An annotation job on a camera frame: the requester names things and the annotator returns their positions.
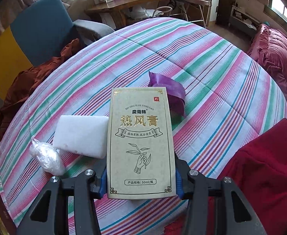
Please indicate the red cloth bottom right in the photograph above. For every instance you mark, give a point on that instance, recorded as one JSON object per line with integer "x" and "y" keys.
{"x": 259, "y": 169}

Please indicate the pink bed quilt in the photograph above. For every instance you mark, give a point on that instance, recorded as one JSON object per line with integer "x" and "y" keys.
{"x": 269, "y": 49}

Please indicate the grey yellow blue armchair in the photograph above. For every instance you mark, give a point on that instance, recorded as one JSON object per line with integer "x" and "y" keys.
{"x": 39, "y": 33}

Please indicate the striped pink green bedsheet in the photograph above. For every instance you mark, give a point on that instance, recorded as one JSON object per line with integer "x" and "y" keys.
{"x": 230, "y": 100}

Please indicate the cream herbal cream box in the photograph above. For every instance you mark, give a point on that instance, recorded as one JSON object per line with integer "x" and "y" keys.
{"x": 140, "y": 151}

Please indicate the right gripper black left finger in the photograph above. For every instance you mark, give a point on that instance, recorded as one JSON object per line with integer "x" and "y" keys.
{"x": 48, "y": 213}

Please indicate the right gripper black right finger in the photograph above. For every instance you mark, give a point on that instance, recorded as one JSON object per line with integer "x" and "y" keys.
{"x": 217, "y": 205}

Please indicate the wooden side table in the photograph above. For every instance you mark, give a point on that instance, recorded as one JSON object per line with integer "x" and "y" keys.
{"x": 115, "y": 8}

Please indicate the metal frame stand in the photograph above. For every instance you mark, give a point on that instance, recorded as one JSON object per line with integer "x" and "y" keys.
{"x": 184, "y": 6}

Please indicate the white plastic wrapped ball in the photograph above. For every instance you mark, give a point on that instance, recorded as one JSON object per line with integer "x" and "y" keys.
{"x": 47, "y": 157}

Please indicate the dark red crumpled cloth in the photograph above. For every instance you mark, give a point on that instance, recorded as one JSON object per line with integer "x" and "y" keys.
{"x": 28, "y": 80}

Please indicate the white foam sponge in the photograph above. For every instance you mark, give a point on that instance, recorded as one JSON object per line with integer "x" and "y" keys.
{"x": 82, "y": 135}

